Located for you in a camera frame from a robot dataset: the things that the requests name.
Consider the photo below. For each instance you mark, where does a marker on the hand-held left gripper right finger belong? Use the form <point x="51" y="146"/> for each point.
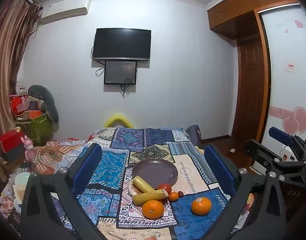
<point x="219" y="170"/>

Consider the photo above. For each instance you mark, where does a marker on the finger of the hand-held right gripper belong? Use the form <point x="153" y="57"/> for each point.
<point x="280" y="133"/>
<point x="258" y="152"/>

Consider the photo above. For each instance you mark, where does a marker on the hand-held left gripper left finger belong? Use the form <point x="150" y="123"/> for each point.
<point x="86" y="167"/>

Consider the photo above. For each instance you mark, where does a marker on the orange with sticker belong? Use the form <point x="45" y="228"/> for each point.
<point x="201" y="206"/>

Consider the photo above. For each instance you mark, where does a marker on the peeled pomelo segment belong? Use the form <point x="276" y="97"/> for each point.
<point x="130" y="188"/>

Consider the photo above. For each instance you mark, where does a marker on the small tangerine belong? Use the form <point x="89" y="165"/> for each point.
<point x="173" y="196"/>

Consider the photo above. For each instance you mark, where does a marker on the smooth yellow-green sugarcane piece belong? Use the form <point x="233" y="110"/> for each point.
<point x="143" y="183"/>

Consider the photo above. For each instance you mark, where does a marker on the purple-grey plate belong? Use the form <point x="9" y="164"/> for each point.
<point x="155" y="171"/>

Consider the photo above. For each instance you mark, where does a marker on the yellow banana pieces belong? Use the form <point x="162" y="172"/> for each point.
<point x="150" y="196"/>

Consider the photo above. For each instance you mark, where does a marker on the large orange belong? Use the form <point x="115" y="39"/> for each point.
<point x="153" y="209"/>

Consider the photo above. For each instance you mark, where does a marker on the patchwork printed blanket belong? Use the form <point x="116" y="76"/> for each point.
<point x="113" y="165"/>

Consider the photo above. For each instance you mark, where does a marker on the orange striped bed sheet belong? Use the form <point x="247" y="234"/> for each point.
<point x="50" y="160"/>

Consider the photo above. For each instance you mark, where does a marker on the white heart-print sliding door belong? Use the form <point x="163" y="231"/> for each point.
<point x="285" y="92"/>

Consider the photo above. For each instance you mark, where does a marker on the grey blue bag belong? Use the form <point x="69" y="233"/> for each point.
<point x="194" y="135"/>

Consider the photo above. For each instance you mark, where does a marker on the small red cherry tomato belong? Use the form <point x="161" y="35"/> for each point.
<point x="180" y="194"/>

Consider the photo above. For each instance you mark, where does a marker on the brown wooden door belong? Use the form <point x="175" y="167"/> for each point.
<point x="250" y="85"/>

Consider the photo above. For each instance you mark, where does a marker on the yellow plush cushion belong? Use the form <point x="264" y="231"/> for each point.
<point x="118" y="117"/>

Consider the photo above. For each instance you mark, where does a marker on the green patterned box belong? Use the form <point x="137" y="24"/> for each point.
<point x="39" y="130"/>

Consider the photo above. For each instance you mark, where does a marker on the pink toy figure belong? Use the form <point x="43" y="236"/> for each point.
<point x="29" y="146"/>

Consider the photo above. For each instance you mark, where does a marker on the pale green lid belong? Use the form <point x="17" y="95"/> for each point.
<point x="21" y="181"/>

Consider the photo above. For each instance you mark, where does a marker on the white paper label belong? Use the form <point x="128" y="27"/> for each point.
<point x="290" y="66"/>

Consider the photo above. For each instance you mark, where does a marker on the grey plush toy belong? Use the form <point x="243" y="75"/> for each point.
<point x="49" y="102"/>

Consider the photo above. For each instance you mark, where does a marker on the orange box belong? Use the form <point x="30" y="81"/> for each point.
<point x="32" y="115"/>

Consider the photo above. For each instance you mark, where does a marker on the red box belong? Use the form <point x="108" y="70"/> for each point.
<point x="10" y="140"/>

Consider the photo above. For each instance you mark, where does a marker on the red gift bag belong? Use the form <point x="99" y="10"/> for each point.
<point x="17" y="103"/>

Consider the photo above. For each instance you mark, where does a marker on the small black monitor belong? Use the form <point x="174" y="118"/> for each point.
<point x="120" y="72"/>

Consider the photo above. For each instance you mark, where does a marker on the wooden overhead cabinet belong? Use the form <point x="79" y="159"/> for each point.
<point x="230" y="20"/>

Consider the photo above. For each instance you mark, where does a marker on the striped brown curtain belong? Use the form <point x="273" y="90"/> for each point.
<point x="5" y="55"/>

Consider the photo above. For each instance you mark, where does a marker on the white air conditioner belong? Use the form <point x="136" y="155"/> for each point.
<point x="65" y="11"/>

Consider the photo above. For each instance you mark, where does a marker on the black wall television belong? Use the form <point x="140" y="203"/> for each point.
<point x="121" y="43"/>

